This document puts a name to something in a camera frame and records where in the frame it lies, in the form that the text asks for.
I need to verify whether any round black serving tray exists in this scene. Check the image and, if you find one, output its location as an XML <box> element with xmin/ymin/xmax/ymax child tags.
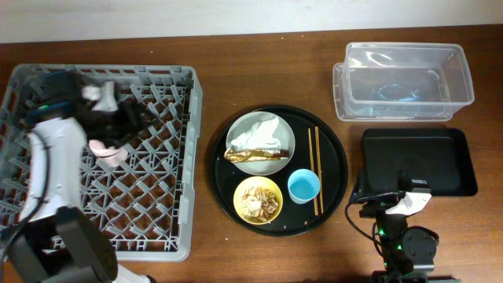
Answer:
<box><xmin>207</xmin><ymin>105</ymin><xmax>348</xmax><ymax>237</ymax></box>

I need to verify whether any wooden chopstick left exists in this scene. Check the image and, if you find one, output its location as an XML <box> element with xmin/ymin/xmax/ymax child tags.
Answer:
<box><xmin>307</xmin><ymin>128</ymin><xmax>319</xmax><ymax>216</ymax></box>

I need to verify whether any yellow bowl with food scraps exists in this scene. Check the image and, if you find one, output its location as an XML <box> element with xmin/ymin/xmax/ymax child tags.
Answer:
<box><xmin>233</xmin><ymin>176</ymin><xmax>283</xmax><ymax>226</ymax></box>

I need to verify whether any gold foil wrapper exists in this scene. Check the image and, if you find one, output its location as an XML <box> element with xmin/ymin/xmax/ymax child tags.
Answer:
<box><xmin>224</xmin><ymin>149</ymin><xmax>290</xmax><ymax>164</ymax></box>

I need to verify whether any clear plastic bin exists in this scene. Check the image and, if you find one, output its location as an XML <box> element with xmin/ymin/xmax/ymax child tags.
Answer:
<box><xmin>332</xmin><ymin>42</ymin><xmax>475</xmax><ymax>122</ymax></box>

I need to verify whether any wooden chopstick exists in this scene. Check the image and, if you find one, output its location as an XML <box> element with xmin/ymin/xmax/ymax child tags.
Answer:
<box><xmin>307</xmin><ymin>128</ymin><xmax>319</xmax><ymax>216</ymax></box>
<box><xmin>315</xmin><ymin>126</ymin><xmax>324</xmax><ymax>214</ymax></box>

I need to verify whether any grey ceramic plate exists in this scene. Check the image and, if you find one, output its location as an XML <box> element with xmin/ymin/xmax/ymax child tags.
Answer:
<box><xmin>225</xmin><ymin>111</ymin><xmax>296</xmax><ymax>176</ymax></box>

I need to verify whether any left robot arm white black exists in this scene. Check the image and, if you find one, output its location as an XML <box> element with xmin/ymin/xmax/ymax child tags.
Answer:
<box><xmin>1</xmin><ymin>71</ymin><xmax>159</xmax><ymax>282</ymax></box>

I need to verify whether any blue cup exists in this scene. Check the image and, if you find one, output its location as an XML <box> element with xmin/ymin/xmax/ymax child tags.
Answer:
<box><xmin>287</xmin><ymin>169</ymin><xmax>320</xmax><ymax>204</ymax></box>

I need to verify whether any grey plastic dishwasher rack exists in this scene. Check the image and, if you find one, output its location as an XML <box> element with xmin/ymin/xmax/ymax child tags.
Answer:
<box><xmin>1</xmin><ymin>64</ymin><xmax>203</xmax><ymax>262</ymax></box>

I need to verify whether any wooden chopstick right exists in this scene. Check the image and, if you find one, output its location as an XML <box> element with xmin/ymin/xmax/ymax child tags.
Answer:
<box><xmin>315</xmin><ymin>126</ymin><xmax>324</xmax><ymax>214</ymax></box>

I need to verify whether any pink cup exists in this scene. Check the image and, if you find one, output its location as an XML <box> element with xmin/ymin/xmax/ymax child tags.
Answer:
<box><xmin>88</xmin><ymin>140</ymin><xmax>128</xmax><ymax>167</ymax></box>

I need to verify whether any black rectangular tray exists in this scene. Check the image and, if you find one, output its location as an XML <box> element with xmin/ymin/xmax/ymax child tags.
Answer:
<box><xmin>362</xmin><ymin>128</ymin><xmax>478</xmax><ymax>197</ymax></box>

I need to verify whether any crumpled white napkin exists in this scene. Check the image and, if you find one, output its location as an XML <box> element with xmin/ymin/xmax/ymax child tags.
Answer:
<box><xmin>229</xmin><ymin>114</ymin><xmax>281</xmax><ymax>152</ymax></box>

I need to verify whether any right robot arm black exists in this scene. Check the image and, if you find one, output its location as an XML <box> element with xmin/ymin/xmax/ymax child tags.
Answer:
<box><xmin>344</xmin><ymin>169</ymin><xmax>459</xmax><ymax>283</ymax></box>

